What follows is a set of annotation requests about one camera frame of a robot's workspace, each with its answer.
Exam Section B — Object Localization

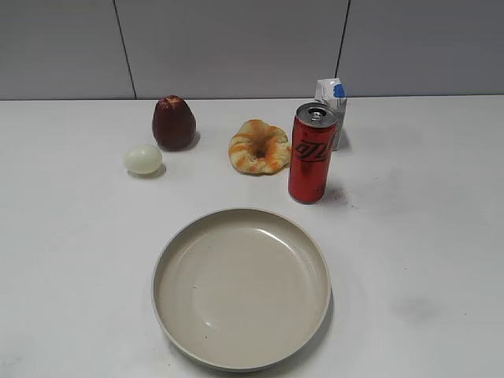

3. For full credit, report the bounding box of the red cola can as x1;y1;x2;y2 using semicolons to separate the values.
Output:
288;102;337;203

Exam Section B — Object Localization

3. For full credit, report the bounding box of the beige round plate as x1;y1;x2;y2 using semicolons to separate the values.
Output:
151;208;332;372

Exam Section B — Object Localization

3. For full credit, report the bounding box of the orange striped croissant bread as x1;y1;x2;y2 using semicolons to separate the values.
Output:
228;119;291;175

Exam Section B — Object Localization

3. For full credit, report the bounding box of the dark red wax apple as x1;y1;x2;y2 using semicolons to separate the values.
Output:
152;95;196;150

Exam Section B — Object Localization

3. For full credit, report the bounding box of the white egg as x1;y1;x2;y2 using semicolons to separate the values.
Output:
123;144;162;175

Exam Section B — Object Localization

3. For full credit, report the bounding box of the small white milk carton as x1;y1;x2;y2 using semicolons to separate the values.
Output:
314;78;347;151

